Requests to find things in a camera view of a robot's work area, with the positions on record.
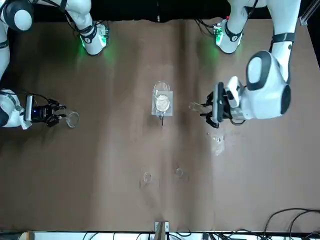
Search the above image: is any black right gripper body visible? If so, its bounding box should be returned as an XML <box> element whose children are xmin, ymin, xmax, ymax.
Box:
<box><xmin>31</xmin><ymin>104</ymin><xmax>50</xmax><ymax>124</ymax></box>

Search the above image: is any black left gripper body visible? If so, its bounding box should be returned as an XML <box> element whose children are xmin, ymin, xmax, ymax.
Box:
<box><xmin>213</xmin><ymin>81</ymin><xmax>233</xmax><ymax>124</ymax></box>

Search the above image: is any clear glass graduated cylinder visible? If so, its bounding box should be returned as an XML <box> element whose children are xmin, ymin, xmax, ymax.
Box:
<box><xmin>188</xmin><ymin>101</ymin><xmax>213</xmax><ymax>113</ymax></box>

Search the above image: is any clear glass conical flask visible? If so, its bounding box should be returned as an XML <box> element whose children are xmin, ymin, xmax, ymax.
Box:
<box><xmin>58</xmin><ymin>106</ymin><xmax>80</xmax><ymax>130</ymax></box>

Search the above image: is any large clear glass beaker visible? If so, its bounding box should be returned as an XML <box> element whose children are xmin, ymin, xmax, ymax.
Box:
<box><xmin>152</xmin><ymin>80</ymin><xmax>172</xmax><ymax>111</ymax></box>

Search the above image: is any black looped cable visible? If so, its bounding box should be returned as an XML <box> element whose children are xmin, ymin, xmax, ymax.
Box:
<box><xmin>263</xmin><ymin>207</ymin><xmax>320</xmax><ymax>237</ymax></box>

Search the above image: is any aluminium frame post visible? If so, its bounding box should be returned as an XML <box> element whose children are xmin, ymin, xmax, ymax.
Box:
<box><xmin>298</xmin><ymin>0</ymin><xmax>316</xmax><ymax>27</ymax></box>
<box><xmin>153</xmin><ymin>220</ymin><xmax>170</xmax><ymax>240</ymax></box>

